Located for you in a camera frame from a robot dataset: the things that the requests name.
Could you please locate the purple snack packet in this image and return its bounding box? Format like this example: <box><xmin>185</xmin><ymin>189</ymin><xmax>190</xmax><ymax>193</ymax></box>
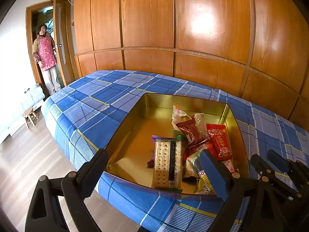
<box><xmin>147</xmin><ymin>135</ymin><xmax>160</xmax><ymax>166</ymax></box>

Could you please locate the wooden door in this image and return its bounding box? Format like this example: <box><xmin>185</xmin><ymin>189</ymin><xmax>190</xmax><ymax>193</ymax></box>
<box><xmin>53</xmin><ymin>0</ymin><xmax>76</xmax><ymax>87</ymax></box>

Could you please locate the clear bread bag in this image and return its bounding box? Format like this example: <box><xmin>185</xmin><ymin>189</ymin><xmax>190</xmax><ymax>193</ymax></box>
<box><xmin>171</xmin><ymin>104</ymin><xmax>192</xmax><ymax>132</ymax></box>

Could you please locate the large red gold-print packet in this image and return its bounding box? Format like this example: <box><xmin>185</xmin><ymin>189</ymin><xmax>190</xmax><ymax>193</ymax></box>
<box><xmin>206</xmin><ymin>123</ymin><xmax>233</xmax><ymax>162</ymax></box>

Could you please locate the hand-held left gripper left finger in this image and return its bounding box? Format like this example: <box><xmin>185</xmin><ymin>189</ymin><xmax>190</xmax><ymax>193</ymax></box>
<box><xmin>25</xmin><ymin>148</ymin><xmax>109</xmax><ymax>232</ymax></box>

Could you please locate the small wooden stool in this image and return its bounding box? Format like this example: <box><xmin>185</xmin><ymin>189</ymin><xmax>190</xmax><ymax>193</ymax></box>
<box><xmin>23</xmin><ymin>109</ymin><xmax>39</xmax><ymax>129</ymax></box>

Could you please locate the small pink candy packet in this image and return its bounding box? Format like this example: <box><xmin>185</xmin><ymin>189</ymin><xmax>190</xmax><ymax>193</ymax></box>
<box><xmin>223</xmin><ymin>161</ymin><xmax>239</xmax><ymax>173</ymax></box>

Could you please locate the wooden panel wardrobe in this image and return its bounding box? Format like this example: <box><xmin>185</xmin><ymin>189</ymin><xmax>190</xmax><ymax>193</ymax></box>
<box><xmin>71</xmin><ymin>0</ymin><xmax>309</xmax><ymax>126</ymax></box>

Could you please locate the green and black snack packet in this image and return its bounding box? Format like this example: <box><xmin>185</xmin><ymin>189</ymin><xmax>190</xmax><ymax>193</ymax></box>
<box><xmin>183</xmin><ymin>150</ymin><xmax>208</xmax><ymax>179</ymax></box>

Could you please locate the clear plastic container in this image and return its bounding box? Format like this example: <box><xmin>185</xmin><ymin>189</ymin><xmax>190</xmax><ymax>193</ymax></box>
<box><xmin>23</xmin><ymin>83</ymin><xmax>45</xmax><ymax>107</ymax></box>

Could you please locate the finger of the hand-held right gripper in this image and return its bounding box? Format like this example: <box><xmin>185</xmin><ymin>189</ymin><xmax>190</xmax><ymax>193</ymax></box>
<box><xmin>267</xmin><ymin>149</ymin><xmax>309</xmax><ymax>190</ymax></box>
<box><xmin>250</xmin><ymin>154</ymin><xmax>300</xmax><ymax>199</ymax></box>

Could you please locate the clear cracker packet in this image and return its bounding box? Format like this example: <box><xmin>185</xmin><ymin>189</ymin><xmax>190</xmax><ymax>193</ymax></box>
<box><xmin>151</xmin><ymin>135</ymin><xmax>183</xmax><ymax>190</ymax></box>

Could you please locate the dark red snack packet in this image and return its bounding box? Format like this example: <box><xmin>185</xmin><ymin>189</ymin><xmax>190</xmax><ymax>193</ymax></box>
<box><xmin>176</xmin><ymin>119</ymin><xmax>209</xmax><ymax>148</ymax></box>

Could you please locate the small red snack packet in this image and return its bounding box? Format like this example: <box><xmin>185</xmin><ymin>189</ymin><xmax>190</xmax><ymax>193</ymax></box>
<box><xmin>185</xmin><ymin>142</ymin><xmax>215</xmax><ymax>161</ymax></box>

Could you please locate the gold metal tin tray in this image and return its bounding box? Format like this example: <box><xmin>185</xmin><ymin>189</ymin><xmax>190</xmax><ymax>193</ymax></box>
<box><xmin>103</xmin><ymin>92</ymin><xmax>250</xmax><ymax>196</ymax></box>

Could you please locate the long cereal bar packet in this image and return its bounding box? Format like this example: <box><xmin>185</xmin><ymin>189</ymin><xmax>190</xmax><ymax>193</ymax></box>
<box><xmin>191</xmin><ymin>113</ymin><xmax>209</xmax><ymax>138</ymax></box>

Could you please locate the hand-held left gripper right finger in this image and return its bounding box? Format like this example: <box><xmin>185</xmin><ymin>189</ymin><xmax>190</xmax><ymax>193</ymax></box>
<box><xmin>199</xmin><ymin>149</ymin><xmax>286</xmax><ymax>232</ymax></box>

